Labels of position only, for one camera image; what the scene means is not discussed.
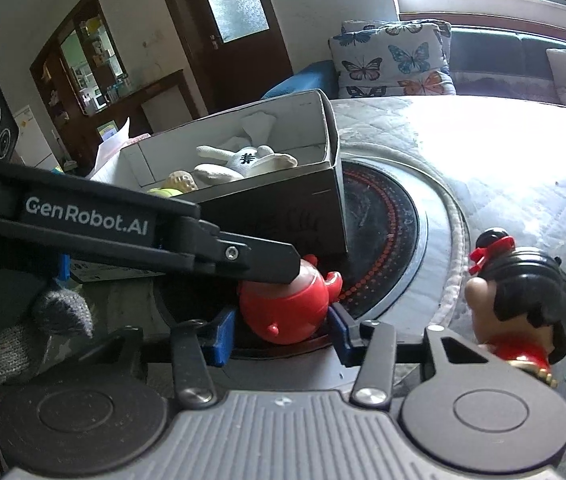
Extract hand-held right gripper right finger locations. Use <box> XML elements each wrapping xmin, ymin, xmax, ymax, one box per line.
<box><xmin>327</xmin><ymin>304</ymin><xmax>508</xmax><ymax>407</ymax></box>

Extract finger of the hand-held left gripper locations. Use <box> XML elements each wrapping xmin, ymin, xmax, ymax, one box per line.
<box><xmin>183</xmin><ymin>217</ymin><xmax>302</xmax><ymax>284</ymax></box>

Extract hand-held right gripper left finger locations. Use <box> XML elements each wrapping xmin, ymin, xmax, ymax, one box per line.
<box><xmin>76</xmin><ymin>307</ymin><xmax>238</xmax><ymax>409</ymax></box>

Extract grey cardboard box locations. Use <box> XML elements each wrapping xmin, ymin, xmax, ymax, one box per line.
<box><xmin>120</xmin><ymin>89</ymin><xmax>350</xmax><ymax>257</ymax></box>

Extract red toy figure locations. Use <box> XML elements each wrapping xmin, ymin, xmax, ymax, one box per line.
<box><xmin>237</xmin><ymin>254</ymin><xmax>345</xmax><ymax>346</ymax></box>

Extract person's left hand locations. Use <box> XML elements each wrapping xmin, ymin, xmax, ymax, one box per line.
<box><xmin>0</xmin><ymin>286</ymin><xmax>95</xmax><ymax>457</ymax></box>

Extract white paper sheets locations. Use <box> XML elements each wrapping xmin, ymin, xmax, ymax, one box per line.
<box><xmin>87</xmin><ymin>117</ymin><xmax>150</xmax><ymax>182</ymax></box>

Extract white plush rabbit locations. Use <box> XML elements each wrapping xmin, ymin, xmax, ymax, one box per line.
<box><xmin>194</xmin><ymin>144</ymin><xmax>299</xmax><ymax>183</ymax></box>

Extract white refrigerator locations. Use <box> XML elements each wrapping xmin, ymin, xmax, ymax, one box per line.
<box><xmin>12</xmin><ymin>104</ymin><xmax>60</xmax><ymax>170</ymax></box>

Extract black round stove plate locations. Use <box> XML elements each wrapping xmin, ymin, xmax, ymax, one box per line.
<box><xmin>153</xmin><ymin>159</ymin><xmax>430</xmax><ymax>352</ymax></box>

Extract beige toy figure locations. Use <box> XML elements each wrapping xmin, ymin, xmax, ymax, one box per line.
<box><xmin>165</xmin><ymin>170</ymin><xmax>199</xmax><ymax>194</ymax></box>

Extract white crumpled paper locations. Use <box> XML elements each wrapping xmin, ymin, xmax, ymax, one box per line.
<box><xmin>234</xmin><ymin>111</ymin><xmax>278</xmax><ymax>147</ymax></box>

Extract wooden cabinet with mirror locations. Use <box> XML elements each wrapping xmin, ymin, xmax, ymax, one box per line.
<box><xmin>30</xmin><ymin>0</ymin><xmax>200</xmax><ymax>162</ymax></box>

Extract blue cloth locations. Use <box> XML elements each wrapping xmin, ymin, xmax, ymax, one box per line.
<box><xmin>261</xmin><ymin>59</ymin><xmax>340</xmax><ymax>102</ymax></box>

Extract black-haired doll figure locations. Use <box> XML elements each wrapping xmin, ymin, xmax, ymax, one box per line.
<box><xmin>464</xmin><ymin>227</ymin><xmax>566</xmax><ymax>387</ymax></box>

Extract brown door with glass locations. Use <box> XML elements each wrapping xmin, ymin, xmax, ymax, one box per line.
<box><xmin>149</xmin><ymin>0</ymin><xmax>295</xmax><ymax>113</ymax></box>

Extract butterfly print pillow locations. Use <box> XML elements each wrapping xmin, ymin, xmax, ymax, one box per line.
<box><xmin>328</xmin><ymin>22</ymin><xmax>458</xmax><ymax>99</ymax></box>
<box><xmin>340</xmin><ymin>19</ymin><xmax>452</xmax><ymax>41</ymax></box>

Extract dark green sofa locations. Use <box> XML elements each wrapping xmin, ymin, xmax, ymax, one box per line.
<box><xmin>449</xmin><ymin>26</ymin><xmax>566</xmax><ymax>111</ymax></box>

